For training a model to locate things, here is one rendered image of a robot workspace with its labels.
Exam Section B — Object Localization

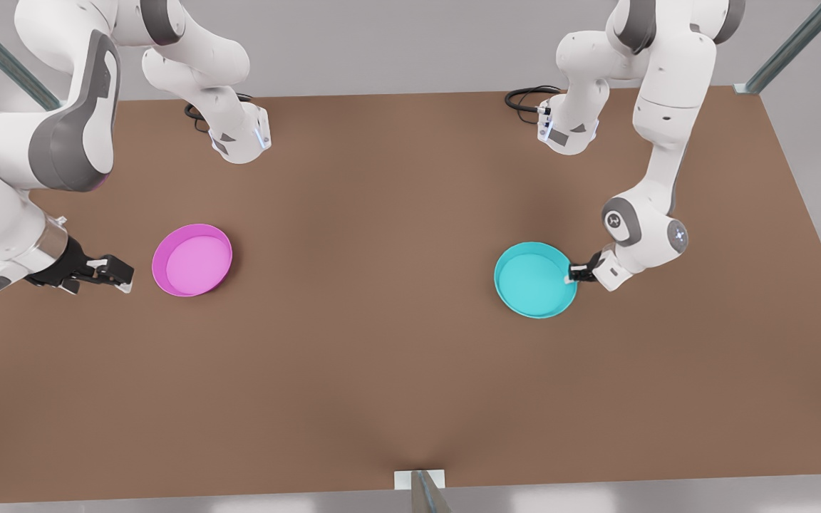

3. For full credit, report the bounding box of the black cable loop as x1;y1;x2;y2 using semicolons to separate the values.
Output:
184;93;254;134
505;85;562;125

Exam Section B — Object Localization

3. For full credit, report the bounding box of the pink plate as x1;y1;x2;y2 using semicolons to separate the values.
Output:
152;224;234;298

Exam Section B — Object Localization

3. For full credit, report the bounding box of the blue plate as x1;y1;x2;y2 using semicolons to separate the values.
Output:
494;242;579;319

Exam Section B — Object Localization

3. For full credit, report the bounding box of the silver frame post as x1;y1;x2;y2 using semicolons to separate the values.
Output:
733;0;821;95
0;4;62;112
394;469;454;513

